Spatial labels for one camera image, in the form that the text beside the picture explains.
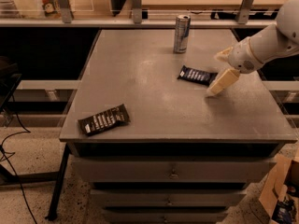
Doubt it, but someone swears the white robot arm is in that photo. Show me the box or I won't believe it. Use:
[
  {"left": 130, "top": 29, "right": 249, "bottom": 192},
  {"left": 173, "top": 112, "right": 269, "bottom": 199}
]
[{"left": 206, "top": 0, "right": 299, "bottom": 96}]

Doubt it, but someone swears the grey metal rail post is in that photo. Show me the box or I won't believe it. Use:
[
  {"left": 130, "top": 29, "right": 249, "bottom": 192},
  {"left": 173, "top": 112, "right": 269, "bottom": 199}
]
[
  {"left": 235, "top": 0, "right": 254, "bottom": 24},
  {"left": 58, "top": 0, "right": 73, "bottom": 23},
  {"left": 132, "top": 0, "right": 142, "bottom": 24}
]

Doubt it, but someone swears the red orange snack bag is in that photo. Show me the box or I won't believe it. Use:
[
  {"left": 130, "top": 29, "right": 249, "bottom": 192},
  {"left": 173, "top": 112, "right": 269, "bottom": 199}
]
[{"left": 41, "top": 0, "right": 60, "bottom": 17}]

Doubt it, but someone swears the black floor cable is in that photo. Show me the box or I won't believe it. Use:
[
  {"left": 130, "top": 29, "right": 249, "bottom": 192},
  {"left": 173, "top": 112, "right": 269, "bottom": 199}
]
[{"left": 0, "top": 105, "right": 39, "bottom": 224}]

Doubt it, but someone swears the grey metal rail post left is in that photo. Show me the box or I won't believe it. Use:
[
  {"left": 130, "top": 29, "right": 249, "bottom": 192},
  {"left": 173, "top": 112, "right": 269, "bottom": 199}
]
[{"left": 58, "top": 0, "right": 73, "bottom": 23}]

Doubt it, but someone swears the grey metal rail post right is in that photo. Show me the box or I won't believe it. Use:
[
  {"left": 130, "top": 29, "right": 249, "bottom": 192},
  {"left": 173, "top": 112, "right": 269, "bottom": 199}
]
[{"left": 235, "top": 0, "right": 254, "bottom": 24}]

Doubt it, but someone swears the black chair edge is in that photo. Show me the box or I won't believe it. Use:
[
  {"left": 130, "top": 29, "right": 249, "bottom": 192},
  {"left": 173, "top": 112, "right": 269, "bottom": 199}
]
[{"left": 0, "top": 56, "right": 21, "bottom": 111}]

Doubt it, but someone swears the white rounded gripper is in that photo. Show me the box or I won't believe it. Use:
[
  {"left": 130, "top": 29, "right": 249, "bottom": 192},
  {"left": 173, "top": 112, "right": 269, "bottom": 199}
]
[{"left": 206, "top": 37, "right": 263, "bottom": 96}]

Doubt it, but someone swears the cardboard box with items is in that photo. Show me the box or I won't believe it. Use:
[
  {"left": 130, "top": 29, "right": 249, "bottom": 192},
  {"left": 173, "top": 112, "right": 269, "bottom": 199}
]
[{"left": 259, "top": 154, "right": 299, "bottom": 224}]

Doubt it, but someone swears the black table leg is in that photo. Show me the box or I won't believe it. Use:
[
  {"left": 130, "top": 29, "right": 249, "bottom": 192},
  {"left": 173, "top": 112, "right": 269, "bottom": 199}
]
[{"left": 46, "top": 145, "right": 70, "bottom": 221}]

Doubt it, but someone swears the silver blue energy drink can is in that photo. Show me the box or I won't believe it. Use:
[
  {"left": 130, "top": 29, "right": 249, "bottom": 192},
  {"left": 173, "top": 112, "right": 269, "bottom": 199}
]
[{"left": 174, "top": 15, "right": 191, "bottom": 53}]

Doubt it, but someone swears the grey bottom drawer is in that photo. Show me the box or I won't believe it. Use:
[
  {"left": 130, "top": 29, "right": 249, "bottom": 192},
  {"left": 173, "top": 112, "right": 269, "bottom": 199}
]
[{"left": 103, "top": 209, "right": 227, "bottom": 224}]

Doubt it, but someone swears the grey top drawer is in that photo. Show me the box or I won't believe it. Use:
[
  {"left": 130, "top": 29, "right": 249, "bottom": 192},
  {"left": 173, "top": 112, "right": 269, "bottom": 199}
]
[{"left": 73, "top": 157, "right": 276, "bottom": 183}]

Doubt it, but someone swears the grey metal rail post middle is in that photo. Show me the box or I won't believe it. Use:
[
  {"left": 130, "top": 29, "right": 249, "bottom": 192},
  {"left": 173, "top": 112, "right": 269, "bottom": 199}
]
[{"left": 132, "top": 0, "right": 142, "bottom": 24}]

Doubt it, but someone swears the chocolate rxbar black wrapper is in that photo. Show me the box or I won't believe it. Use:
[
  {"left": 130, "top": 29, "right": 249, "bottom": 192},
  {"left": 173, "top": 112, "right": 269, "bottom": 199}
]
[{"left": 78, "top": 104, "right": 130, "bottom": 136}]

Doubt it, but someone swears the grey middle drawer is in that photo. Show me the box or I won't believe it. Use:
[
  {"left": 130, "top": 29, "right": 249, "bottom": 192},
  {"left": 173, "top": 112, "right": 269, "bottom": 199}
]
[{"left": 91, "top": 189, "right": 246, "bottom": 207}]

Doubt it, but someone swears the blueberry rxbar dark blue wrapper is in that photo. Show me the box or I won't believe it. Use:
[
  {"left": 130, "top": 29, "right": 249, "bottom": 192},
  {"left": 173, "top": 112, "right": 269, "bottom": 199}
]
[{"left": 178, "top": 65, "right": 217, "bottom": 86}]

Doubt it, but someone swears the grey drawer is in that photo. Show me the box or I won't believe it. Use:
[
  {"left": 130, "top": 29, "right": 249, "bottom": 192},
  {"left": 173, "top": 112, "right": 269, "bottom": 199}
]
[
  {"left": 73, "top": 157, "right": 276, "bottom": 183},
  {"left": 103, "top": 209, "right": 227, "bottom": 224},
  {"left": 91, "top": 189, "right": 246, "bottom": 207}
]

